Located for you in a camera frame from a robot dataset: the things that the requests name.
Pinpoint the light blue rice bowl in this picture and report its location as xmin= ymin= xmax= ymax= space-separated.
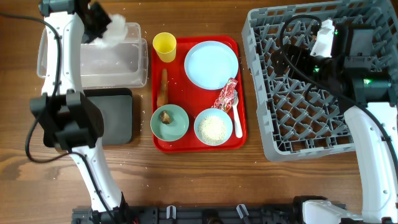
xmin=193 ymin=108 xmax=233 ymax=146

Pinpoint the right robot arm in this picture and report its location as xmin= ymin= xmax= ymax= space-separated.
xmin=271 ymin=44 xmax=397 ymax=223

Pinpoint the black waste tray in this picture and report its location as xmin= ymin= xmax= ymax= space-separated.
xmin=30 ymin=88 xmax=133 ymax=151

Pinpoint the clear plastic waste bin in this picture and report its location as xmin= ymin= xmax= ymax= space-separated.
xmin=37 ymin=13 xmax=148 ymax=95

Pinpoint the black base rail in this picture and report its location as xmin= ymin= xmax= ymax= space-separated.
xmin=72 ymin=204 xmax=304 ymax=224

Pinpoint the light blue plate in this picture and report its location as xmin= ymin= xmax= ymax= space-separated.
xmin=184 ymin=40 xmax=239 ymax=90

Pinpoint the white napkin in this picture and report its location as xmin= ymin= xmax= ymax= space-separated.
xmin=93 ymin=14 xmax=128 ymax=49

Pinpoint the green bowl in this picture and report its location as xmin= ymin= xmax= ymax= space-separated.
xmin=150 ymin=105 xmax=190 ymax=142

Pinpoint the grey dishwasher rack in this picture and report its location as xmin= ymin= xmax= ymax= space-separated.
xmin=242 ymin=1 xmax=397 ymax=161

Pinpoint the brown food scrap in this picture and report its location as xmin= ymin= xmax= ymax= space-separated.
xmin=159 ymin=110 xmax=172 ymax=124

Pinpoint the red snack wrapper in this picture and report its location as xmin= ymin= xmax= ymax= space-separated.
xmin=212 ymin=78 xmax=238 ymax=113

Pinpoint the orange carrot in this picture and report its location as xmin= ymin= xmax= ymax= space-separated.
xmin=157 ymin=68 xmax=169 ymax=107

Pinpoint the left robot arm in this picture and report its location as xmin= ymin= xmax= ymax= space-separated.
xmin=30 ymin=0 xmax=132 ymax=223

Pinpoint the red serving tray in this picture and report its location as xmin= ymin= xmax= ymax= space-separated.
xmin=150 ymin=35 xmax=248 ymax=153

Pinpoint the white rice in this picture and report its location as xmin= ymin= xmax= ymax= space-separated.
xmin=198 ymin=115 xmax=226 ymax=146

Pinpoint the white plastic spoon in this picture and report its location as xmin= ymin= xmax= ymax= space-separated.
xmin=232 ymin=90 xmax=243 ymax=138

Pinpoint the yellow plastic cup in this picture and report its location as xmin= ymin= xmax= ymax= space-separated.
xmin=152 ymin=32 xmax=177 ymax=63

